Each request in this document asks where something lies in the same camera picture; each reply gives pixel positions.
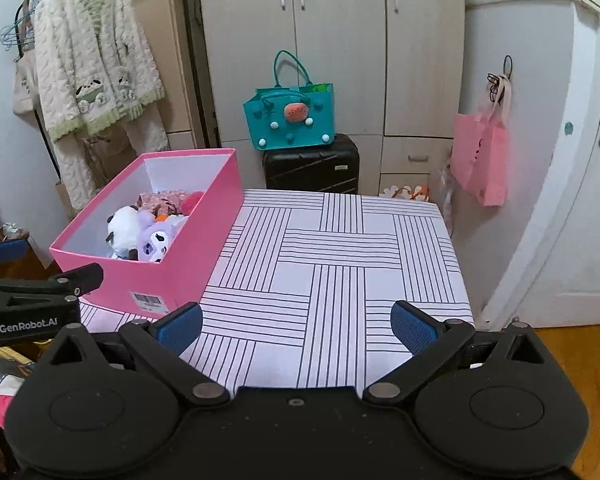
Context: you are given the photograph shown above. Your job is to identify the white knitted pajama pants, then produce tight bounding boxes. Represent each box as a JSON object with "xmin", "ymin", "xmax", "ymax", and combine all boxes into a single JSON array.
[{"xmin": 52, "ymin": 107, "xmax": 172, "ymax": 213}]

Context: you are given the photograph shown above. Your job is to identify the orange white flower decoration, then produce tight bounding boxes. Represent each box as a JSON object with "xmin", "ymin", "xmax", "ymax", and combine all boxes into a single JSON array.
[{"xmin": 379, "ymin": 185, "xmax": 431, "ymax": 202}]

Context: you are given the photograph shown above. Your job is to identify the white plush toy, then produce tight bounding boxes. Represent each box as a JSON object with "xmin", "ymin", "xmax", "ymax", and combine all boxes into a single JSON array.
[{"xmin": 105, "ymin": 205, "xmax": 142, "ymax": 261}]

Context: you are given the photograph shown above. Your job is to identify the black suitcase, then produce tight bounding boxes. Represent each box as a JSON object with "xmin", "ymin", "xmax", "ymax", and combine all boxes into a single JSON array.
[{"xmin": 262, "ymin": 133, "xmax": 360, "ymax": 196}]

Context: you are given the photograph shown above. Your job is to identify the beige wardrobe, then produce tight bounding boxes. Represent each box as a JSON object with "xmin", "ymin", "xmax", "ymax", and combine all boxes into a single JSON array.
[{"xmin": 196, "ymin": 0, "xmax": 468, "ymax": 198}]

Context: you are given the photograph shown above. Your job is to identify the black clothes rack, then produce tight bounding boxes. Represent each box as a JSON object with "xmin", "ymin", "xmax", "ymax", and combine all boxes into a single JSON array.
[{"xmin": 14, "ymin": 0, "xmax": 106, "ymax": 186}]

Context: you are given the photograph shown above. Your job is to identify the purple plush toy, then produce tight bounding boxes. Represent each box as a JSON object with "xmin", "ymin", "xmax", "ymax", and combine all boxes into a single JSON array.
[{"xmin": 137, "ymin": 210, "xmax": 188, "ymax": 263}]

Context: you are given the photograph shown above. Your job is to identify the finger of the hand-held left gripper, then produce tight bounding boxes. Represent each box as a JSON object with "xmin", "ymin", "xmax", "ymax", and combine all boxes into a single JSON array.
[
  {"xmin": 0, "ymin": 262, "xmax": 104, "ymax": 307},
  {"xmin": 0, "ymin": 237, "xmax": 29, "ymax": 267}
]

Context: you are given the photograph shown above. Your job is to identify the teal felt handbag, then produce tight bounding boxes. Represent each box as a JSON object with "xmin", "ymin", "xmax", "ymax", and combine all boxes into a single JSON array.
[{"xmin": 243, "ymin": 50, "xmax": 337, "ymax": 152}]

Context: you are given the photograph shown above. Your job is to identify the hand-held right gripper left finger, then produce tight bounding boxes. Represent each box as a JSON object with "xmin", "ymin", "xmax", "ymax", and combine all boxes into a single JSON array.
[{"xmin": 45, "ymin": 302, "xmax": 231, "ymax": 408}]

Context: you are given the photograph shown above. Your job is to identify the white door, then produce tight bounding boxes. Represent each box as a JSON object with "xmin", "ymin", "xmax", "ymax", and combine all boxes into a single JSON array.
[{"xmin": 482, "ymin": 0, "xmax": 600, "ymax": 331}]

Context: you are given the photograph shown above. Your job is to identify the pink tote bag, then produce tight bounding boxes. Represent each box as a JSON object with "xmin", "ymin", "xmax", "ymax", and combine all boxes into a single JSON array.
[{"xmin": 451, "ymin": 74, "xmax": 510, "ymax": 207}]

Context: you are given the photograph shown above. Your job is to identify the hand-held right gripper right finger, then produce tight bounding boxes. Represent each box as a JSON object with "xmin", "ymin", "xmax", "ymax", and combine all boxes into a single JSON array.
[{"xmin": 362, "ymin": 300, "xmax": 548, "ymax": 407}]

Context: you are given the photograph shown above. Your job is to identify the wire clothes hangers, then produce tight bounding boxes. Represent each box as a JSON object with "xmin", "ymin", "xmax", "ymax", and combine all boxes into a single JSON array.
[{"xmin": 0, "ymin": 7, "xmax": 37, "ymax": 53}]

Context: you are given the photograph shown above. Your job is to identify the pink cardboard box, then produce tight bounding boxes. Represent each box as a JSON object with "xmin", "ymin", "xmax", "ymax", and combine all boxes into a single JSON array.
[{"xmin": 49, "ymin": 148, "xmax": 244, "ymax": 320}]

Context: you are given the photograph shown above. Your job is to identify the black wire wall hook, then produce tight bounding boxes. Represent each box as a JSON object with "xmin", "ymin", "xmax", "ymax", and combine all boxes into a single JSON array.
[{"xmin": 486, "ymin": 55, "xmax": 514, "ymax": 101}]

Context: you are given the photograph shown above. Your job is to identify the pink floral cloth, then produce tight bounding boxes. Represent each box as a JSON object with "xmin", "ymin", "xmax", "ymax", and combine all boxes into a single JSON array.
[{"xmin": 136, "ymin": 189, "xmax": 193, "ymax": 217}]

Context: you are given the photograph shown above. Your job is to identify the striped tablecloth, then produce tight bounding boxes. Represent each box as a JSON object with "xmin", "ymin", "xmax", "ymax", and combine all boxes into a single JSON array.
[{"xmin": 77, "ymin": 189, "xmax": 476, "ymax": 391}]

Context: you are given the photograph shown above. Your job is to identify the white knitted cardigan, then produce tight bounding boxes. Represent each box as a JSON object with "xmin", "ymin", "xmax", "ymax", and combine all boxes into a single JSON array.
[{"xmin": 32, "ymin": 0, "xmax": 167, "ymax": 143}]

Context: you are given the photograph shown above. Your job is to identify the pink fluffy plush ball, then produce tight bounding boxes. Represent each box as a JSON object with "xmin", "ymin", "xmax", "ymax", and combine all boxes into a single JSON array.
[{"xmin": 180, "ymin": 190, "xmax": 207, "ymax": 215}]

